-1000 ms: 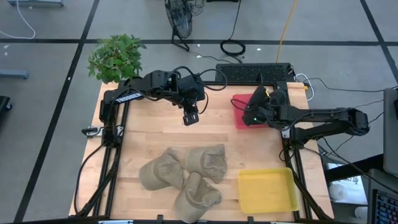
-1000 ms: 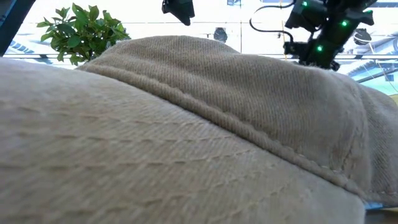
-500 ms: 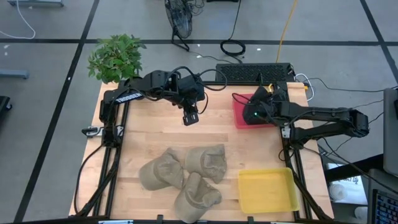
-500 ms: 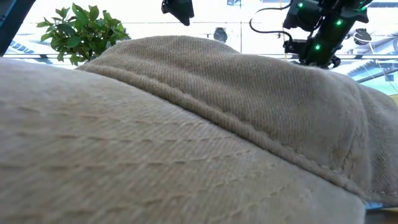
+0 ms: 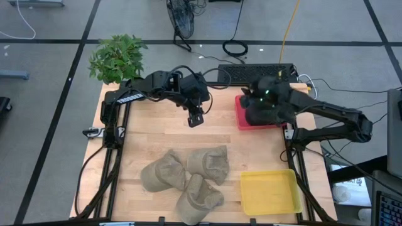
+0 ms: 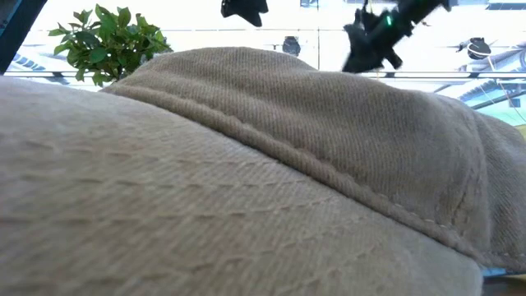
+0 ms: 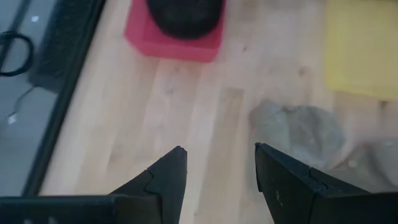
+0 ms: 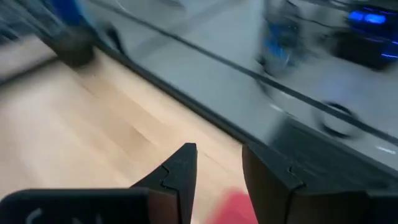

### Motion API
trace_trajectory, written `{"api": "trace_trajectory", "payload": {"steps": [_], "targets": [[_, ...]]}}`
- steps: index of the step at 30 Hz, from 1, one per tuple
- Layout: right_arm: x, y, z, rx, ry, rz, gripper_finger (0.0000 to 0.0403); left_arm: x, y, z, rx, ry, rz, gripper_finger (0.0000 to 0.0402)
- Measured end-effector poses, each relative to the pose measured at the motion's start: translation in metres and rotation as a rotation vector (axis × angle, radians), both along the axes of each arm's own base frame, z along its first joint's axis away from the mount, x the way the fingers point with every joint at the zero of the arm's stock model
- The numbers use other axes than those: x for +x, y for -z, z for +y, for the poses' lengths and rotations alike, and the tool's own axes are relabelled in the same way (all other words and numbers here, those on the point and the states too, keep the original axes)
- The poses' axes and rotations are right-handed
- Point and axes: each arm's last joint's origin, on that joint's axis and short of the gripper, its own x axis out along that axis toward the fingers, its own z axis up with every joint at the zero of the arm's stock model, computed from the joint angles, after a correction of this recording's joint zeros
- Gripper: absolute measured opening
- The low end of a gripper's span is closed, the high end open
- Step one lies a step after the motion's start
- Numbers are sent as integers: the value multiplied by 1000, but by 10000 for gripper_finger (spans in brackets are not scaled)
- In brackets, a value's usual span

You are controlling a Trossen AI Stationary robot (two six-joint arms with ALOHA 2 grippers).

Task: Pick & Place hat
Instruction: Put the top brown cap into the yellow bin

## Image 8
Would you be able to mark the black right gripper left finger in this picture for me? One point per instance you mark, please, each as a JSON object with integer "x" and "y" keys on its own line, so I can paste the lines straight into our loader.
{"x": 93, "y": 207}

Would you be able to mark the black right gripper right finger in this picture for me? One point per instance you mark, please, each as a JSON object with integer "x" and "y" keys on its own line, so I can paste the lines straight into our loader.
{"x": 311, "y": 208}

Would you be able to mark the pink plastic bin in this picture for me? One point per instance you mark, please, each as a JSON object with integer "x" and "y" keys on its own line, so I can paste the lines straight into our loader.
{"x": 233, "y": 208}

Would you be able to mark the potted green plant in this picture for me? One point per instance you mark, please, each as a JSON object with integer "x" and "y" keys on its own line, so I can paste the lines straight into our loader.
{"x": 74, "y": 46}

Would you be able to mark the black computer case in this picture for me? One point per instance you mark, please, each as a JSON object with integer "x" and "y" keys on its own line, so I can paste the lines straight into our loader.
{"x": 363, "y": 40}

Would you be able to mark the black aluminium table frame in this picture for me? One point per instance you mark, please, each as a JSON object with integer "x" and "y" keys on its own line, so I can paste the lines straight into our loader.
{"x": 192, "y": 107}

